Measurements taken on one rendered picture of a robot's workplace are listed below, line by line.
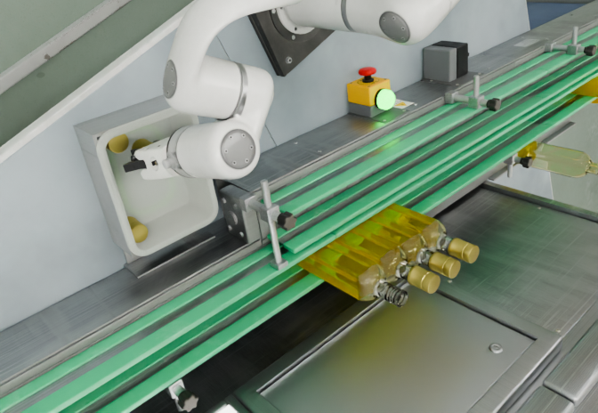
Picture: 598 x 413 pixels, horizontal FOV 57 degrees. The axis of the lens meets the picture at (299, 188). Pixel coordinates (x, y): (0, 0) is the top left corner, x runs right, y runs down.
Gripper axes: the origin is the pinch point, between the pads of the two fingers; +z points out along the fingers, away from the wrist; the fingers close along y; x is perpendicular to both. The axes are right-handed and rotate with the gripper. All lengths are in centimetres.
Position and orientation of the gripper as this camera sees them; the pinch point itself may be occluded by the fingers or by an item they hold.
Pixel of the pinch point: (150, 153)
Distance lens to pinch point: 94.0
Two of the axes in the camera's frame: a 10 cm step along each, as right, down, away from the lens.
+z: -6.0, -0.3, 8.0
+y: 7.5, -3.9, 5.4
